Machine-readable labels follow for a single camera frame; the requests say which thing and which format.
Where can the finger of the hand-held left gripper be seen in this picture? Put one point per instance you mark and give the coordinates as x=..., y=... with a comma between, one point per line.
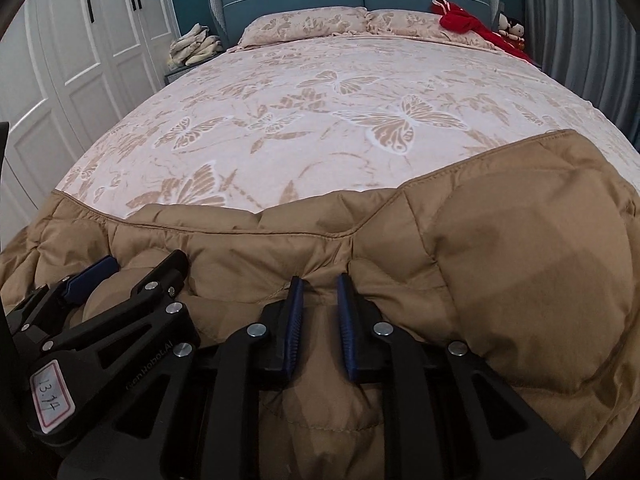
x=155, y=280
x=92, y=272

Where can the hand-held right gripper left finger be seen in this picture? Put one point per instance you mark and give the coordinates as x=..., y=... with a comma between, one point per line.
x=294, y=320

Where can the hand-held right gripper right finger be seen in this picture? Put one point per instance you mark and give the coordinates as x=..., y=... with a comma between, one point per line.
x=346, y=330

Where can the tan quilted jacket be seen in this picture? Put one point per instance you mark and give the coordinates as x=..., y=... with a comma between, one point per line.
x=500, y=270

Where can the pile of cream clothes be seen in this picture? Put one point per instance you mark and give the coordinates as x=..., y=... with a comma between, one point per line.
x=195, y=45

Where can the white wardrobe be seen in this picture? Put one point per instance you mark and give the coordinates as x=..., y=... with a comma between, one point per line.
x=75, y=70

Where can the grey nightstand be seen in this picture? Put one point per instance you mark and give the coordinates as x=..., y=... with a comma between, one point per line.
x=175, y=75

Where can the butterfly print quilt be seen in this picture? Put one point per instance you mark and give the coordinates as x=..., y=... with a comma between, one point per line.
x=325, y=110

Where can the butterfly print pillow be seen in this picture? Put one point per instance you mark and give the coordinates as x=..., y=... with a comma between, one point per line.
x=410, y=22
x=305, y=25

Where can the red garment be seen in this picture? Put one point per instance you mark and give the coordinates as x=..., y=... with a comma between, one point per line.
x=467, y=22

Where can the plush doll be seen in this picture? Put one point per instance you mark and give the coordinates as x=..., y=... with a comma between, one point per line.
x=517, y=30
x=503, y=22

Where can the grey curtain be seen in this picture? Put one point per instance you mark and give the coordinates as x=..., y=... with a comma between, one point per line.
x=585, y=35

